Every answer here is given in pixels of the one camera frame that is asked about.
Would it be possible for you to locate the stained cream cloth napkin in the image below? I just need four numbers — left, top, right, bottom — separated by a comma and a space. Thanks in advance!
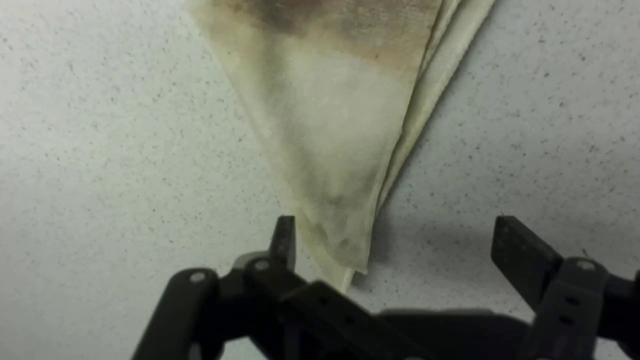
186, 0, 495, 289

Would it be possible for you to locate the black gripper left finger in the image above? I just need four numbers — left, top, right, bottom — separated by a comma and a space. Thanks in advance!
133, 215, 365, 360

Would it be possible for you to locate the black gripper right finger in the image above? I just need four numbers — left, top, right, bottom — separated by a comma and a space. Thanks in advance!
490, 215, 640, 360

